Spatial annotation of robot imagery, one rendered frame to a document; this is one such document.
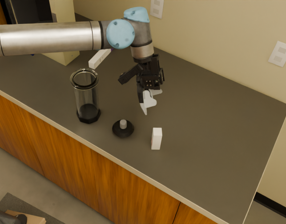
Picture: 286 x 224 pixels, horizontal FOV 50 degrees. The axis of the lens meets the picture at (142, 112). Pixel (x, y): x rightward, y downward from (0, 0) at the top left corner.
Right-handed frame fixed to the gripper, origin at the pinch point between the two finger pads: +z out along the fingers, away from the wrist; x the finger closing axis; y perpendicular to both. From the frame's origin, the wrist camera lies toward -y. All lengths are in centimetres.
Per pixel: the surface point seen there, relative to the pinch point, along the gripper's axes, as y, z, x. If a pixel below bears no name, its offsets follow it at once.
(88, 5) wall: -54, -24, 75
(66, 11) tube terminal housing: -41, -31, 30
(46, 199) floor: -92, 87, 22
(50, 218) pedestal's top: -28, 22, -37
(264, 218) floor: 46, 123, 58
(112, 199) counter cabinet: -32, 63, 8
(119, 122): -15.4, 11.0, 5.0
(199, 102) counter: 13.5, 17.1, 31.9
